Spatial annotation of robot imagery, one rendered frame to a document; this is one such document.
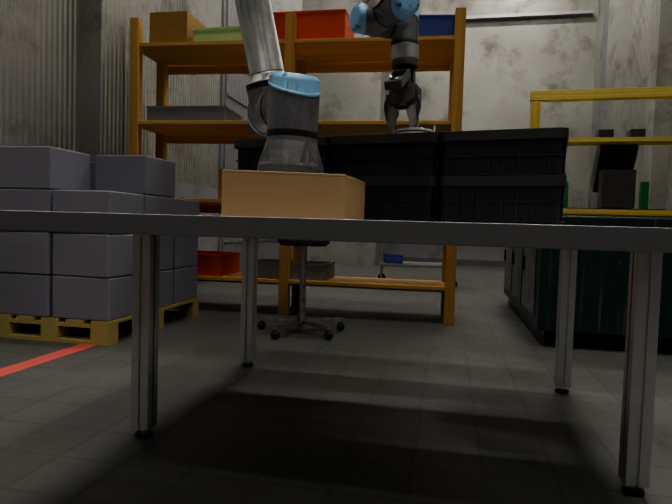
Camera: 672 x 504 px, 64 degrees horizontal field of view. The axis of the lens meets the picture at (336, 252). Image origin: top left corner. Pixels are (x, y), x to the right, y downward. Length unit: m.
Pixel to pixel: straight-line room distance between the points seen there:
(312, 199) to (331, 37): 3.31
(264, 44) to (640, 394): 1.30
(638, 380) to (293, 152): 1.06
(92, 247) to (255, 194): 2.18
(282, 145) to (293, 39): 3.17
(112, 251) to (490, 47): 9.55
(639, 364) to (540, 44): 10.40
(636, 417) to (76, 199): 2.79
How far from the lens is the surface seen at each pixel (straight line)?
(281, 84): 1.24
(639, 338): 1.62
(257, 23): 1.40
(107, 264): 3.20
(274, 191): 1.12
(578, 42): 11.88
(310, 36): 4.39
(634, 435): 1.68
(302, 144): 1.21
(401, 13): 1.41
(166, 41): 4.77
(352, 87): 10.16
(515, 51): 11.68
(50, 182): 3.42
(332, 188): 1.09
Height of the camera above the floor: 0.69
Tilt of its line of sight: 3 degrees down
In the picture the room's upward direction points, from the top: 2 degrees clockwise
